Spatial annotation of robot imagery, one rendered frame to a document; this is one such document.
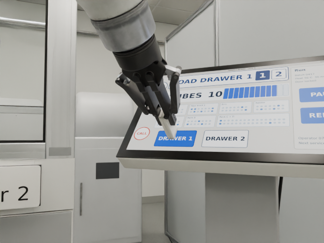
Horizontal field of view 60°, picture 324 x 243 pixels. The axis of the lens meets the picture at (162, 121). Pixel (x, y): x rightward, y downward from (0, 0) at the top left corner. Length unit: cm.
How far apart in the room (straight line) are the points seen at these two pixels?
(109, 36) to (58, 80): 46
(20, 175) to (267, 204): 62
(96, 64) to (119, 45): 381
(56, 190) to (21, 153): 14
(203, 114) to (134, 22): 31
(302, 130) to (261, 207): 20
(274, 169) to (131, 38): 35
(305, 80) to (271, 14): 106
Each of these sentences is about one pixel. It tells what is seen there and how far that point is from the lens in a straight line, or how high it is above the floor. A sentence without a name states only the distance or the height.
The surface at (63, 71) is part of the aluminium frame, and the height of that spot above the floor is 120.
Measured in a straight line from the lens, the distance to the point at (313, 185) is 145.
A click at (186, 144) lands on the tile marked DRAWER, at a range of 61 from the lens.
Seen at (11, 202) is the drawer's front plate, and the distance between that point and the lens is 86.
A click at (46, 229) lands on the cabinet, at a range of 89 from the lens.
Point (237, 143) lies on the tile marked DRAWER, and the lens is 58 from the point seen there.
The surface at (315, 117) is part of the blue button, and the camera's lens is 62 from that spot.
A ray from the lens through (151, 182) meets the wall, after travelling 436.
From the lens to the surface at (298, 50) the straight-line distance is 154.
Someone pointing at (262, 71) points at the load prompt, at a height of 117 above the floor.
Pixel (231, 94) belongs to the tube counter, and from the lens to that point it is 69.
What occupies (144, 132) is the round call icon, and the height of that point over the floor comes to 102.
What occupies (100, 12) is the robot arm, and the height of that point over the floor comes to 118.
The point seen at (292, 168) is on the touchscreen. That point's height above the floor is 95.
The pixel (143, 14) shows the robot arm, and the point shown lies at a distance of 43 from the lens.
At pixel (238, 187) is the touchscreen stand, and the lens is 68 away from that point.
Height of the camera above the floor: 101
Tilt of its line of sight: 3 degrees up
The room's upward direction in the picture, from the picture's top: straight up
